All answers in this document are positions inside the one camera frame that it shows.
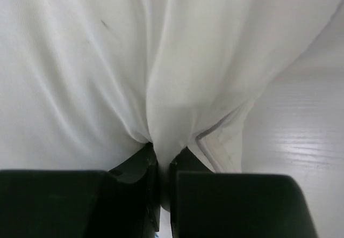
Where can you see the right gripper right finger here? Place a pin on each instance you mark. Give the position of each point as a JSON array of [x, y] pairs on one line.
[[208, 204]]

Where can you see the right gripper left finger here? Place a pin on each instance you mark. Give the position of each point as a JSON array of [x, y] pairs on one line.
[[122, 202]]

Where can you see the white pillow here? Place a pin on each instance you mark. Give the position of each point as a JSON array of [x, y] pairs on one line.
[[85, 84]]

